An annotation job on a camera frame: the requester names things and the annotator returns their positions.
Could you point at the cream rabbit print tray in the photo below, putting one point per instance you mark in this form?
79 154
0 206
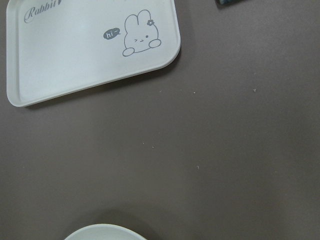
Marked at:
58 47

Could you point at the folded grey cloth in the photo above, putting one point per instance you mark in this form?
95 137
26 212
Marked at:
227 3

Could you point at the cream round plate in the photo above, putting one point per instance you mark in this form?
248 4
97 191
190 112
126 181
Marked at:
104 232

